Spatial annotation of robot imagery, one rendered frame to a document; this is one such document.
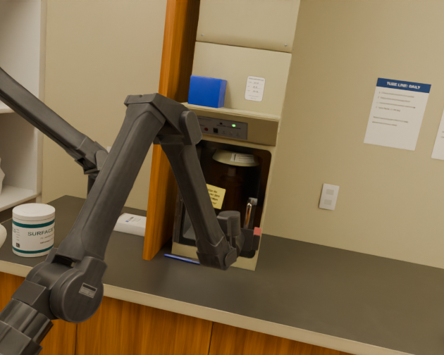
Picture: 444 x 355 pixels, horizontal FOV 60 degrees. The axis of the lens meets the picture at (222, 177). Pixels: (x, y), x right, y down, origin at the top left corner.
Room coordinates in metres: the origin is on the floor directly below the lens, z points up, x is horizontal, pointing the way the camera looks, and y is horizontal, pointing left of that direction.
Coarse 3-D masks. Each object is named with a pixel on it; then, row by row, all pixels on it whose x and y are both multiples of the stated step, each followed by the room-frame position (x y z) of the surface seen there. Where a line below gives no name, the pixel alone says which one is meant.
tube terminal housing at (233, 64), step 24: (216, 48) 1.34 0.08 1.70; (240, 48) 1.33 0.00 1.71; (192, 72) 1.36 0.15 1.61; (216, 72) 1.34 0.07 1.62; (240, 72) 1.33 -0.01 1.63; (264, 72) 1.32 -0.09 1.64; (288, 72) 1.33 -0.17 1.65; (240, 96) 1.33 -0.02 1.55; (264, 96) 1.32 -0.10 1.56; (240, 144) 1.32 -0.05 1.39; (264, 144) 1.31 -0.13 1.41; (240, 264) 1.32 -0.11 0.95
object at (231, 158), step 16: (208, 144) 1.33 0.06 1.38; (224, 144) 1.32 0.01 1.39; (208, 160) 1.33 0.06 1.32; (224, 160) 1.32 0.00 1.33; (240, 160) 1.31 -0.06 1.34; (256, 160) 1.30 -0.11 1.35; (208, 176) 1.33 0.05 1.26; (224, 176) 1.32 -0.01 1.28; (240, 176) 1.31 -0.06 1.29; (256, 176) 1.30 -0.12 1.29; (240, 192) 1.31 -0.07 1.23; (256, 192) 1.30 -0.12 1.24; (224, 208) 1.32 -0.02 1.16; (240, 208) 1.31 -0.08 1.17; (256, 208) 1.30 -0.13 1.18; (240, 224) 1.31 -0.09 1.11; (256, 224) 1.30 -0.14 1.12; (192, 240) 1.33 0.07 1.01; (240, 256) 1.30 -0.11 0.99
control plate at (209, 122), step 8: (200, 120) 1.27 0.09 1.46; (208, 120) 1.26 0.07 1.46; (216, 120) 1.25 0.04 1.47; (224, 120) 1.24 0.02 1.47; (232, 120) 1.24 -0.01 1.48; (200, 128) 1.30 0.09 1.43; (208, 128) 1.29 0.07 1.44; (224, 128) 1.27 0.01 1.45; (232, 128) 1.26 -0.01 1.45; (240, 128) 1.25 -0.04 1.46; (224, 136) 1.30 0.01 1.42; (232, 136) 1.29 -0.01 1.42; (240, 136) 1.28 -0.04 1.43
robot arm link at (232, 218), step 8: (224, 216) 0.96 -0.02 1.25; (232, 216) 0.96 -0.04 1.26; (224, 224) 0.95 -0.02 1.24; (232, 224) 0.96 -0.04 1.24; (224, 232) 0.95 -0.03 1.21; (232, 232) 0.96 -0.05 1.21; (232, 248) 0.93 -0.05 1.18; (224, 256) 0.89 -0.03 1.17; (232, 256) 0.92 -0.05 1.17; (224, 264) 0.89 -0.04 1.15
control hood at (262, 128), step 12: (192, 108) 1.24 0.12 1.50; (204, 108) 1.23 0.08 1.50; (216, 108) 1.23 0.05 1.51; (228, 108) 1.29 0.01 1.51; (240, 120) 1.23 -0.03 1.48; (252, 120) 1.22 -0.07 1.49; (264, 120) 1.21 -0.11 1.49; (276, 120) 1.20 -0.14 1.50; (252, 132) 1.26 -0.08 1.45; (264, 132) 1.25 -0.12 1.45; (276, 132) 1.24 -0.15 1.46
